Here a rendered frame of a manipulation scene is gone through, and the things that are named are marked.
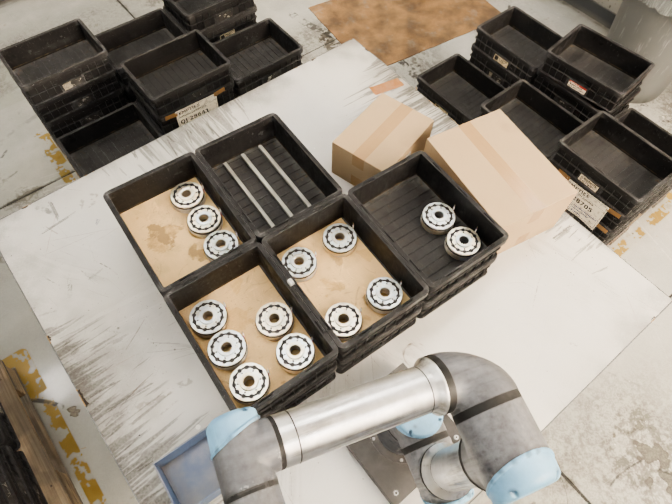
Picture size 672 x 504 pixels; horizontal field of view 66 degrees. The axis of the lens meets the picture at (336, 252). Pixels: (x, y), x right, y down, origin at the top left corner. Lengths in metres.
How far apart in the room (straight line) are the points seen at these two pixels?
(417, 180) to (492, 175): 0.24
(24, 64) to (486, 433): 2.63
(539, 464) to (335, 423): 0.30
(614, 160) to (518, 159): 0.82
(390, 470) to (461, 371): 0.65
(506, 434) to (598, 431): 1.65
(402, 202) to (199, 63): 1.39
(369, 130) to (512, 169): 0.49
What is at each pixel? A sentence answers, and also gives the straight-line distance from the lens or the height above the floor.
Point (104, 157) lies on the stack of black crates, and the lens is 2.71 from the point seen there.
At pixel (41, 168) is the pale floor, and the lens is 3.18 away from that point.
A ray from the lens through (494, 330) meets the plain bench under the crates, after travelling 1.67.
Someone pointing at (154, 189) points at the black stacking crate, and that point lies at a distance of 1.73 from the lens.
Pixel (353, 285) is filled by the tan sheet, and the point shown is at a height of 0.83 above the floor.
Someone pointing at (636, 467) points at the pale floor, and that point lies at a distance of 2.52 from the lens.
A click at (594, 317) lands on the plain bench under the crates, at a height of 0.70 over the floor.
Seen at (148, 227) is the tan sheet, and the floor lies 0.83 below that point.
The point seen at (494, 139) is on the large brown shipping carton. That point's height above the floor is 0.90.
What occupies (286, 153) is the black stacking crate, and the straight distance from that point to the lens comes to 1.79.
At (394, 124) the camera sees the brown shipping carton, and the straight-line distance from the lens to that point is 1.85.
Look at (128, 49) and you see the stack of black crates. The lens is 3.05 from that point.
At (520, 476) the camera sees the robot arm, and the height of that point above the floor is 1.38.
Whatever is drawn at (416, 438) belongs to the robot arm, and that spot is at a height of 0.96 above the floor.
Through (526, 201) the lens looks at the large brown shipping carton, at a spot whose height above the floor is 0.90.
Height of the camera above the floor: 2.17
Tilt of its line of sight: 60 degrees down
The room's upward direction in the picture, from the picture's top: 3 degrees clockwise
